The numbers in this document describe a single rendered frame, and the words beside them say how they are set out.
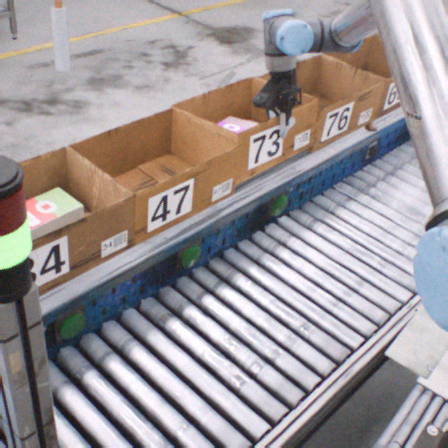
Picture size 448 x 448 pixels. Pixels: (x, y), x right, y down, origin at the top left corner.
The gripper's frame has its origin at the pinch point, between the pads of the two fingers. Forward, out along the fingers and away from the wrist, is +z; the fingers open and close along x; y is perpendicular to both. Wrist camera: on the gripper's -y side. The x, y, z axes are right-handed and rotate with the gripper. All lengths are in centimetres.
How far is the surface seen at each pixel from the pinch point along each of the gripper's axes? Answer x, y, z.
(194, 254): -3.9, -43.8, 20.3
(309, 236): -12.6, -2.7, 30.7
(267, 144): -0.2, -6.0, 0.9
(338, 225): -14.9, 10.0, 31.7
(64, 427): -19, -99, 32
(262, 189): -2.4, -12.2, 13.1
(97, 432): -24, -94, 34
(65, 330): -4, -86, 21
